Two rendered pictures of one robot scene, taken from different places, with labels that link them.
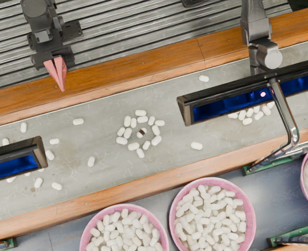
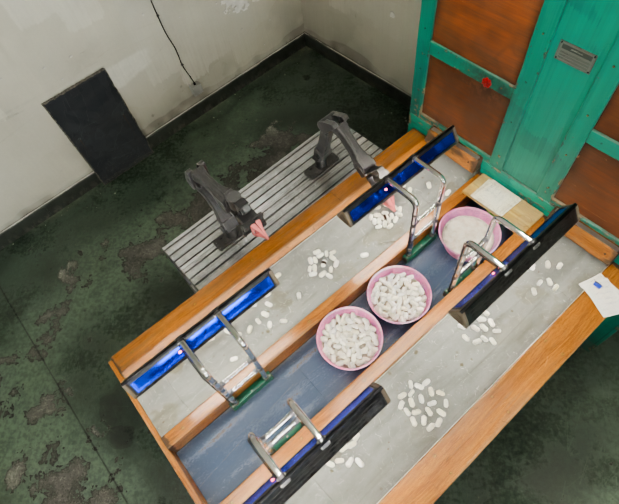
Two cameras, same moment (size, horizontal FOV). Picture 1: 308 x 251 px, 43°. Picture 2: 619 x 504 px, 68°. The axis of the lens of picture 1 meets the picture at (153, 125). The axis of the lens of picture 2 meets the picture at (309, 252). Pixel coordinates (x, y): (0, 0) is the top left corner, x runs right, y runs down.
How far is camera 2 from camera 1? 88 cm
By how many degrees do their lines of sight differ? 15
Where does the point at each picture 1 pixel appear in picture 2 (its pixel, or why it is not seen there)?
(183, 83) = (335, 222)
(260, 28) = (367, 162)
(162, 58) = (314, 212)
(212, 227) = (401, 299)
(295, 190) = (445, 257)
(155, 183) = (349, 288)
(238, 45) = (359, 183)
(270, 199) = (432, 269)
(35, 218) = (279, 346)
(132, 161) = (326, 283)
